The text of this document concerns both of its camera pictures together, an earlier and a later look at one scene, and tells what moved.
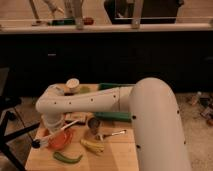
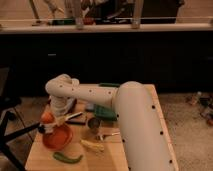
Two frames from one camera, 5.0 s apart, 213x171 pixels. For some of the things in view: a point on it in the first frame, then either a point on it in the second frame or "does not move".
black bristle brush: x=42 y=141 to x=71 y=119
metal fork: x=101 y=136 does not move
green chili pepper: x=66 y=160 does not move
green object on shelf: x=62 y=22 does not move
